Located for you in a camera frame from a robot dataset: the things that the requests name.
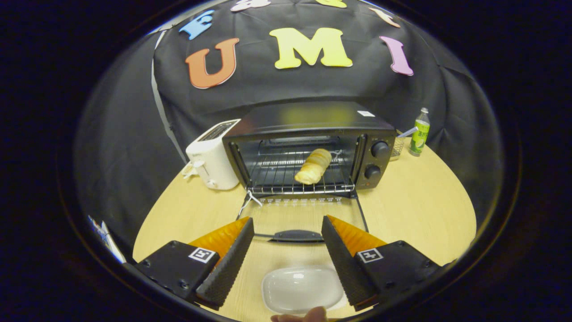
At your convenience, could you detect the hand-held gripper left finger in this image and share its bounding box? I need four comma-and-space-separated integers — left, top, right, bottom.
134, 217, 255, 310

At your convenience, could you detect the black toaster oven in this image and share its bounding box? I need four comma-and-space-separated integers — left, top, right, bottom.
222, 101, 397, 243

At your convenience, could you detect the small wire basket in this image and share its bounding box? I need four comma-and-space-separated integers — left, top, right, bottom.
390, 134, 405, 161

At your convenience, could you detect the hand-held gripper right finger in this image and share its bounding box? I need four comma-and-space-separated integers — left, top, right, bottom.
321, 215, 456, 312

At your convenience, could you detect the green label drink bottle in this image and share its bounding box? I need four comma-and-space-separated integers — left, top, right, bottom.
409, 107, 430, 157

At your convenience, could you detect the golden bread roll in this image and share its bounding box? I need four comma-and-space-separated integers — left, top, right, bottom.
294, 148, 332, 185

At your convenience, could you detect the white pop-up toaster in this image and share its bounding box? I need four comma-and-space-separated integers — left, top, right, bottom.
185, 119, 242, 191

